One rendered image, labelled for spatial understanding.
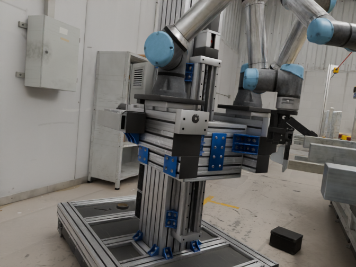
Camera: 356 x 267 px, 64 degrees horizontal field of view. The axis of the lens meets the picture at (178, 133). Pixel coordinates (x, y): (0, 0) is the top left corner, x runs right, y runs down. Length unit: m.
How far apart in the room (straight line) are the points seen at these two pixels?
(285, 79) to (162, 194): 0.85
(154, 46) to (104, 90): 2.37
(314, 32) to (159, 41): 0.50
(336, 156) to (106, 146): 3.01
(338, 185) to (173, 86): 0.94
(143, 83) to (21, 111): 1.53
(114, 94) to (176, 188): 2.00
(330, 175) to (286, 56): 1.25
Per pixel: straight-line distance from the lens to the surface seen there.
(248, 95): 1.50
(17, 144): 2.91
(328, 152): 0.54
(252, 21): 1.19
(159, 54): 1.05
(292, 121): 1.03
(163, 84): 1.17
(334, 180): 0.29
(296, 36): 1.47
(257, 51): 1.16
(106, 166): 3.41
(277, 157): 1.04
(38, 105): 2.99
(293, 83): 1.02
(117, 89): 3.28
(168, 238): 1.58
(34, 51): 2.80
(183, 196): 1.45
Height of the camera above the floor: 1.00
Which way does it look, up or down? 5 degrees down
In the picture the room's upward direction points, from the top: 6 degrees clockwise
